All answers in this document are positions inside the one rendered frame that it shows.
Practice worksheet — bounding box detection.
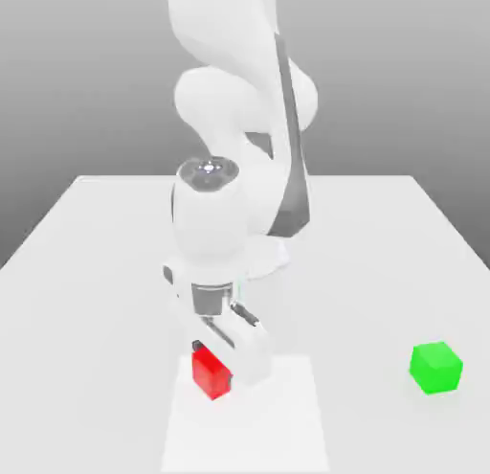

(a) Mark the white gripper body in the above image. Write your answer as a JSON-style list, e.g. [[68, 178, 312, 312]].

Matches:
[[192, 302, 274, 388]]

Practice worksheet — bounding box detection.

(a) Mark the small red cube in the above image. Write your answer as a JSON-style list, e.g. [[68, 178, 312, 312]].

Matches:
[[190, 348, 234, 402]]

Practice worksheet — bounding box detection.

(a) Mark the small green cube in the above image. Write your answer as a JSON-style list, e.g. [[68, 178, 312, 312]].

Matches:
[[408, 340, 465, 397]]

